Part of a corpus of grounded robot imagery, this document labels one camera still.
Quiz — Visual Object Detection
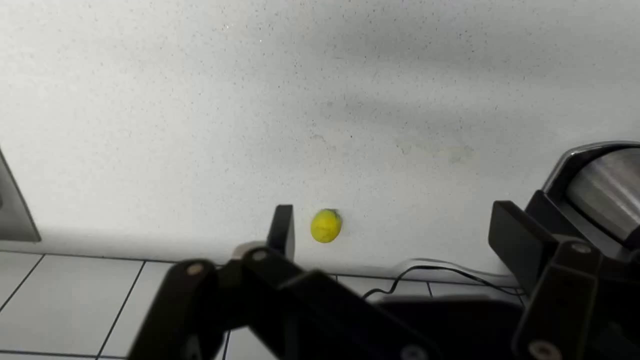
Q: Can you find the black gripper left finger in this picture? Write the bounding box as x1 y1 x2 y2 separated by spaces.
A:
127 205 443 360

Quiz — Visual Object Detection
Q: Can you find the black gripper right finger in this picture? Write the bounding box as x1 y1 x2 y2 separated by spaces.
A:
489 201 640 360

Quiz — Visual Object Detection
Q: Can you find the yellow ball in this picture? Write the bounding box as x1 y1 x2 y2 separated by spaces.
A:
311 208 342 245

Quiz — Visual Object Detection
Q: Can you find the black power cord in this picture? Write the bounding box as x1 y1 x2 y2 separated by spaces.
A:
360 257 529 302

